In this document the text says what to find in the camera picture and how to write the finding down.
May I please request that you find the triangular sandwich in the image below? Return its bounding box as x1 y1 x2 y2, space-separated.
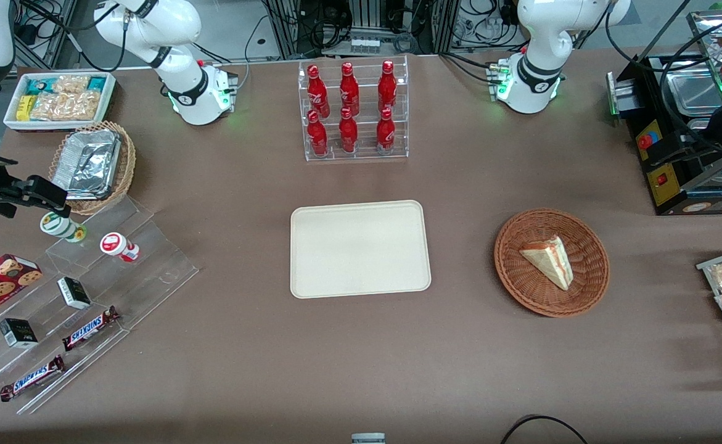
519 236 574 291

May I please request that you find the light tan wicker basket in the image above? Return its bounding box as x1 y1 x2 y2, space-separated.
48 120 136 215

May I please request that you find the cream plastic tray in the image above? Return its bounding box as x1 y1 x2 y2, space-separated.
290 200 432 300

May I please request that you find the round brown wicker basket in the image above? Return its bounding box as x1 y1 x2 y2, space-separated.
494 208 610 318

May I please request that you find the green lidded yoghurt bottle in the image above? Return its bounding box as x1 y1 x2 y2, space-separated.
40 211 88 243

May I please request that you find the aluminium foil container stack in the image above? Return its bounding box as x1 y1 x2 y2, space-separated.
52 128 121 199

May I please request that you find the large clear cracker bag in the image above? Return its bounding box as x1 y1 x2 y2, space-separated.
31 91 101 121

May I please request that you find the red lidded yoghurt bottle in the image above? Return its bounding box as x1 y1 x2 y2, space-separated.
100 232 141 263

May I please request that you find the red tartan cookie box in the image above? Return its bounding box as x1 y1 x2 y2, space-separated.
0 253 44 327

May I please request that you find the small black carton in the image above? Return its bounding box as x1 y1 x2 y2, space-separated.
0 318 39 349
57 277 92 310

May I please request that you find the small clear cracker bag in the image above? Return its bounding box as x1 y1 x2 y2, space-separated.
52 74 90 94

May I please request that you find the white rectangular snack bin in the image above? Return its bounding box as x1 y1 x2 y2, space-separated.
3 71 117 132

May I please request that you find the clear acrylic stepped stand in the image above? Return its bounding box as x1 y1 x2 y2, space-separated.
0 194 200 415

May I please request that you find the Snickers chocolate bar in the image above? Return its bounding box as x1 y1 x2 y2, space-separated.
0 355 65 403
62 306 120 352

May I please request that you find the red cola bottle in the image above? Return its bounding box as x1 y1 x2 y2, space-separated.
338 107 359 154
307 64 330 119
378 60 397 115
307 110 329 157
339 62 360 117
376 108 396 155

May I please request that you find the clear acrylic bottle rack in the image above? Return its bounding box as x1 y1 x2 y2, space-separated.
298 55 409 162

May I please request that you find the black food warmer cabinet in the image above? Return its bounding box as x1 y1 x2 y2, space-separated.
607 9 722 216

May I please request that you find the black cable loop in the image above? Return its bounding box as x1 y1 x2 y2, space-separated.
499 414 588 444

